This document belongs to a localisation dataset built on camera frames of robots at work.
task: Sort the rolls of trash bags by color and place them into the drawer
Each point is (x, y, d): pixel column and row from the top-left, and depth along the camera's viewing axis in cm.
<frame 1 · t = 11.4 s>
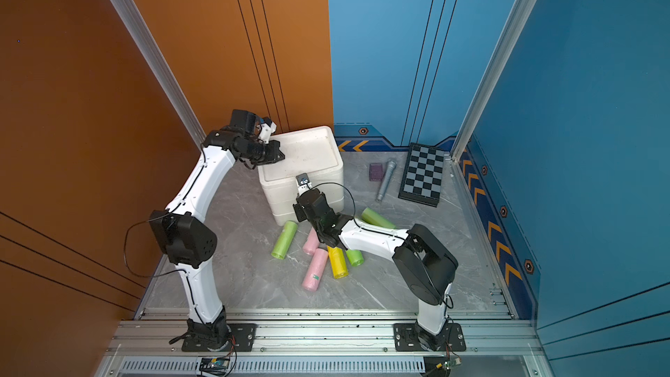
left hand: (285, 153, 87), fingers closed
right hand: (301, 193, 86), fingers closed
white plastic drawer cabinet: (315, 153, 91), point 24 cm above the table
black white chessboard: (422, 175, 111), point 3 cm above the table
grey microphone: (390, 169, 114), point 2 cm above the table
purple small block: (375, 172, 111), point 4 cm above the table
green roll far left: (284, 239, 91), point 4 cm above the table
pink roll upper: (312, 243, 91), point 4 cm above the table
pink roll lower: (312, 279, 82), point 4 cm above the table
yellow trash bag roll: (338, 257, 88), point 3 cm above the table

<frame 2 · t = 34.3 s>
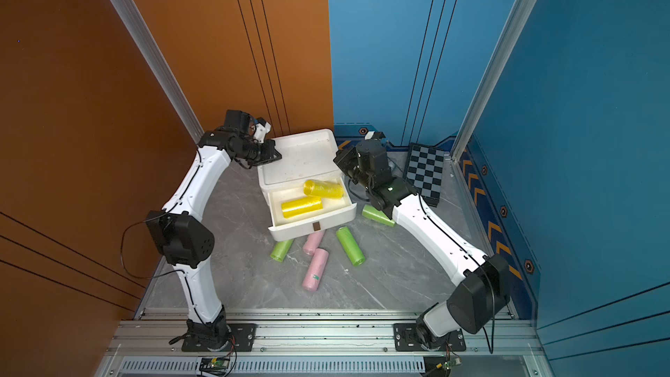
left hand: (282, 153, 87), fingers closed
right hand: (333, 150, 74), fingers closed
yellow trash bag roll: (301, 206, 81), point 20 cm above the table
yellow trash bag roll 2: (323, 189, 80), point 24 cm above the table
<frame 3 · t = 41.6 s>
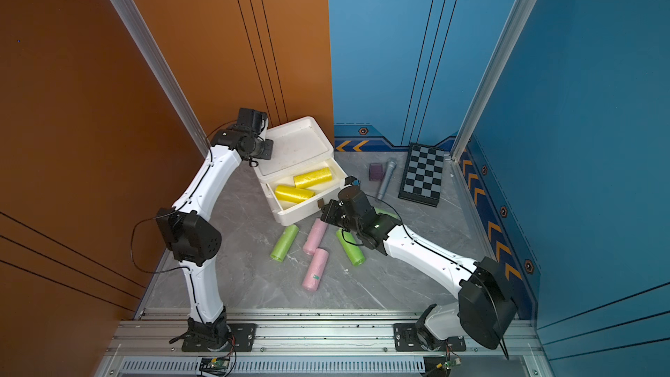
left hand: (264, 146, 90), fingers closed
right hand: (319, 208, 79), fingers closed
yellow trash bag roll: (292, 194, 84), point 20 cm above the table
yellow trash bag roll 2: (312, 178, 88), point 20 cm above the table
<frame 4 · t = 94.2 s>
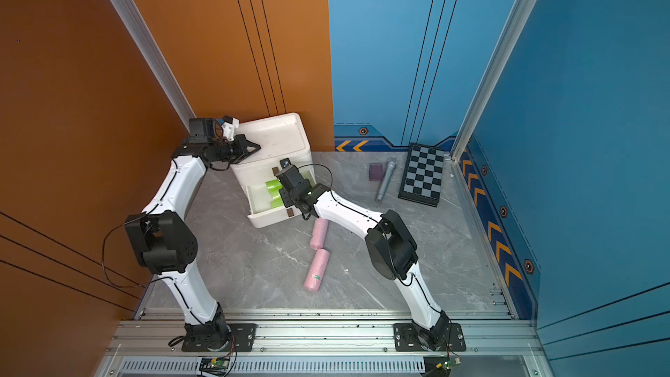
left hand: (259, 143, 88), fingers closed
right hand: (291, 187, 91), fingers open
white plastic drawer cabinet: (282, 140, 94), point 25 cm above the table
pink roll upper: (320, 229, 94), point 4 cm above the table
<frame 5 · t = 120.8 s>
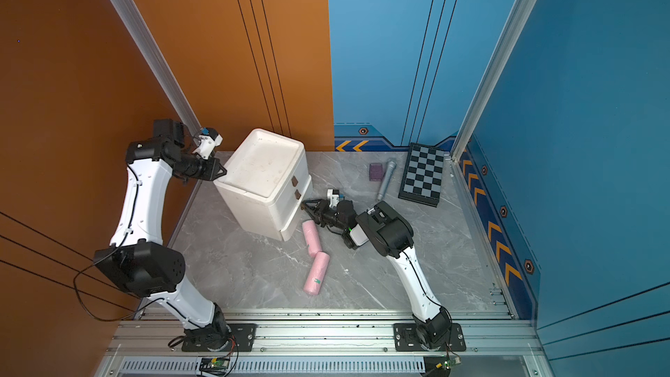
left hand: (222, 167, 80), fingers closed
right hand: (303, 206, 96), fingers open
white plastic drawer cabinet: (268, 183, 82), point 24 cm above the table
pink roll upper: (311, 236, 93), point 3 cm above the table
